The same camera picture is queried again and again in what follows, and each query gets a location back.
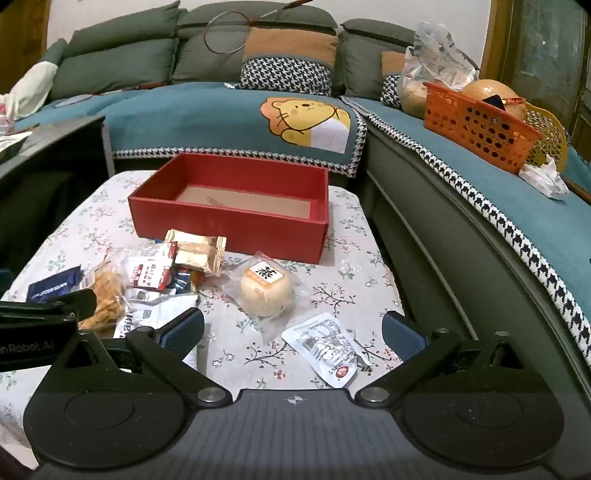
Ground white cloth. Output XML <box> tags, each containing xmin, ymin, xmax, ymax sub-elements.
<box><xmin>9</xmin><ymin>61</ymin><xmax>58</xmax><ymax>121</ymax></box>

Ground round pastry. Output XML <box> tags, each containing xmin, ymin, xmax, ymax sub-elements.
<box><xmin>222</xmin><ymin>251</ymin><xmax>308</xmax><ymax>344</ymax></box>

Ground beige wafer packet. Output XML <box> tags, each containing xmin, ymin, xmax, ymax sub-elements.
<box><xmin>165</xmin><ymin>228</ymin><xmax>227</xmax><ymax>278</ymax></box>

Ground white sachet with red label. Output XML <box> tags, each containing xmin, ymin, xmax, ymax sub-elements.
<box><xmin>281</xmin><ymin>312</ymin><xmax>370</xmax><ymax>388</ymax></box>

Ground clear bag of fried sticks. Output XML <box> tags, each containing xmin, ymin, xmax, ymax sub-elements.
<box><xmin>76</xmin><ymin>247</ymin><xmax>134</xmax><ymax>333</ymax></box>

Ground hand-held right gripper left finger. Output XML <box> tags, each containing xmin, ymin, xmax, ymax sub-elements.
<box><xmin>39</xmin><ymin>307</ymin><xmax>233</xmax><ymax>408</ymax></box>

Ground teal houndstooth trim sofa cover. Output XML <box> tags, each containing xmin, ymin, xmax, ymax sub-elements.
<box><xmin>342</xmin><ymin>95</ymin><xmax>591</xmax><ymax>365</ymax></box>

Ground red cardboard box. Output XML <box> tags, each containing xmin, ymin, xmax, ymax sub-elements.
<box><xmin>128</xmin><ymin>154</ymin><xmax>329</xmax><ymax>265</ymax></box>

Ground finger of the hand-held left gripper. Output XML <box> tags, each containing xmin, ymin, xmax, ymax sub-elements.
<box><xmin>0</xmin><ymin>288</ymin><xmax>98</xmax><ymax>322</ymax></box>

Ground clear printed plastic bag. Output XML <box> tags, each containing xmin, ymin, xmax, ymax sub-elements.
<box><xmin>413</xmin><ymin>19</ymin><xmax>481</xmax><ymax>90</ymax></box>

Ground wooden glass door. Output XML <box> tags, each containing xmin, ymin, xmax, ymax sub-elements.
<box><xmin>482</xmin><ymin>0</ymin><xmax>591</xmax><ymax>148</ymax></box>

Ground yellow plastic basket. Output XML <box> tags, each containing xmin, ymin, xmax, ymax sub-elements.
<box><xmin>524</xmin><ymin>102</ymin><xmax>568</xmax><ymax>171</ymax></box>

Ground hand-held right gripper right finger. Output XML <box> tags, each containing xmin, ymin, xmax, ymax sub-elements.
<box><xmin>355</xmin><ymin>311</ymin><xmax>550</xmax><ymax>408</ymax></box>

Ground pale yellow pomelo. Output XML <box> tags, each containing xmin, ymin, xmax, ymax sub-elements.
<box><xmin>401</xmin><ymin>80</ymin><xmax>428</xmax><ymax>113</ymax></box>

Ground yellow melon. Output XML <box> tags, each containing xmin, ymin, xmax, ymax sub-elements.
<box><xmin>462</xmin><ymin>79</ymin><xmax>527</xmax><ymax>121</ymax></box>

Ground black side table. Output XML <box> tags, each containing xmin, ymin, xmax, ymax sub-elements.
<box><xmin>0</xmin><ymin>115</ymin><xmax>114</xmax><ymax>273</ymax></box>

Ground green sofa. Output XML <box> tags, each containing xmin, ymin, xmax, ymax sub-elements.
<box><xmin>0</xmin><ymin>0</ymin><xmax>591</xmax><ymax>402</ymax></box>

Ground white floral tablecloth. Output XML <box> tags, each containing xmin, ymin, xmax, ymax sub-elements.
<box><xmin>0</xmin><ymin>170</ymin><xmax>407</xmax><ymax>467</ymax></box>

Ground blue biscuit packet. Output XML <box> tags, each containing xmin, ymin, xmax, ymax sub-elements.
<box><xmin>27</xmin><ymin>265</ymin><xmax>83</xmax><ymax>303</ymax></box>

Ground red and white snack packet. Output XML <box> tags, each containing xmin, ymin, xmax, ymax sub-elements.
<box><xmin>126</xmin><ymin>241</ymin><xmax>178</xmax><ymax>292</ymax></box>

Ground small blue snack packet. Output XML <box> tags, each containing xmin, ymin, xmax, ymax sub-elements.
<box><xmin>166</xmin><ymin>268</ymin><xmax>197</xmax><ymax>296</ymax></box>

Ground orange plastic basket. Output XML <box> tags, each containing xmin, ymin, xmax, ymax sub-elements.
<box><xmin>423</xmin><ymin>82</ymin><xmax>543</xmax><ymax>174</ymax></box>

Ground white wafer packet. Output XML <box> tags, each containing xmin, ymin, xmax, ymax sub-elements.
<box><xmin>126</xmin><ymin>287</ymin><xmax>200</xmax><ymax>324</ymax></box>
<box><xmin>113</xmin><ymin>310</ymin><xmax>160</xmax><ymax>340</ymax></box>

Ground brown houndstooth cushion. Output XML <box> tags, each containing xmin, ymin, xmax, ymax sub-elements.
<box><xmin>240</xmin><ymin>28</ymin><xmax>340</xmax><ymax>97</ymax></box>
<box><xmin>381</xmin><ymin>50</ymin><xmax>416</xmax><ymax>109</ymax></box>

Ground red plastic bag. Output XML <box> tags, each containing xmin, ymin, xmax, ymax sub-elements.
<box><xmin>0</xmin><ymin>92</ymin><xmax>14</xmax><ymax>134</ymax></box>

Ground paper sheet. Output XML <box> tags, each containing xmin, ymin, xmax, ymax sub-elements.
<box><xmin>0</xmin><ymin>131</ymin><xmax>33</xmax><ymax>161</ymax></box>

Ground teal lion print sofa cover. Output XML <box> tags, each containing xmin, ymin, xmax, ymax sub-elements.
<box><xmin>9</xmin><ymin>82</ymin><xmax>368</xmax><ymax>178</ymax></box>

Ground white crumpled tissue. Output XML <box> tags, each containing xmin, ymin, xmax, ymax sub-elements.
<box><xmin>519</xmin><ymin>154</ymin><xmax>570</xmax><ymax>199</ymax></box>

